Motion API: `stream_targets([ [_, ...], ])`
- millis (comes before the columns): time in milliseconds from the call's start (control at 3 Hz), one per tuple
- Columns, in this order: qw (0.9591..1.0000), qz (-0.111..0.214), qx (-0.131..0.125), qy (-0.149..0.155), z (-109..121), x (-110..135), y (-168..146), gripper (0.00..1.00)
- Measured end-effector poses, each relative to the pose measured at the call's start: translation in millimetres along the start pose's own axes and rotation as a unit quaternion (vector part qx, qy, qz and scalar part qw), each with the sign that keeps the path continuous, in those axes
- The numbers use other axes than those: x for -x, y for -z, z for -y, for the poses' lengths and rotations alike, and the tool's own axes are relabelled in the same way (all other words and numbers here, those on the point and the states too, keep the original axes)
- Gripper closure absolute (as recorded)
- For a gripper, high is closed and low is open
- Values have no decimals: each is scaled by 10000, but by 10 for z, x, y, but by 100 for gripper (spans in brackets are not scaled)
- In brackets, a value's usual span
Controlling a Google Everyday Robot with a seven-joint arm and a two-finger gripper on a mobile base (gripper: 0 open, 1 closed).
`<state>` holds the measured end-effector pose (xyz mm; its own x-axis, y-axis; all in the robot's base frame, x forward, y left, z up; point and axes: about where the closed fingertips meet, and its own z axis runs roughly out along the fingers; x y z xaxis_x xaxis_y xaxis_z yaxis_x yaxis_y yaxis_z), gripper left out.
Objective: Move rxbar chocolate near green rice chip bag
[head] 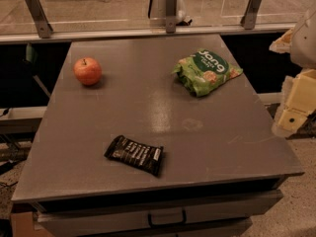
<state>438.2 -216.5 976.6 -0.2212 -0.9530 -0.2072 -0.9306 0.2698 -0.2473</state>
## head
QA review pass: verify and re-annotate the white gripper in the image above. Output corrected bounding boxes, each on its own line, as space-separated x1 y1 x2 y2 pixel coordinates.
269 7 316 137

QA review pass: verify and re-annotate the metal bracket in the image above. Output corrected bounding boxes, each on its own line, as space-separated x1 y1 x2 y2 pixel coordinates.
241 0 262 30
165 0 177 34
25 0 53 39

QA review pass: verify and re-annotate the left metal bracket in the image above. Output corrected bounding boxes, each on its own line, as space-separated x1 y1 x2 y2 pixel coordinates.
25 0 53 39

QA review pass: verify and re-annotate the metal railing bar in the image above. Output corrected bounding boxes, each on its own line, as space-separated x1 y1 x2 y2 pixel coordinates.
0 23 295 44

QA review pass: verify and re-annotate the middle metal bracket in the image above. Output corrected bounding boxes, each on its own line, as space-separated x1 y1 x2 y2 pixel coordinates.
165 0 177 34

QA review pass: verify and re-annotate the grey drawer with black handle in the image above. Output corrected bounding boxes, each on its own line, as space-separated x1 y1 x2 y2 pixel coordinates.
39 190 282 237

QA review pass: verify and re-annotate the black rxbar chocolate bar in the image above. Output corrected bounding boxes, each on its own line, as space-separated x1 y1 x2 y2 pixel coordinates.
104 135 164 177

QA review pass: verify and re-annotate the red apple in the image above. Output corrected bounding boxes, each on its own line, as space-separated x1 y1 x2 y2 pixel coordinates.
73 57 102 86

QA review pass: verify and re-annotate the green rice chip bag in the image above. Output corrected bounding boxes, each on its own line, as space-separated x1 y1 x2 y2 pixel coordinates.
173 48 243 97

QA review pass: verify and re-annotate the right metal bracket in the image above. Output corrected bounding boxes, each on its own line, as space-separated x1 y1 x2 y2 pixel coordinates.
241 0 262 30

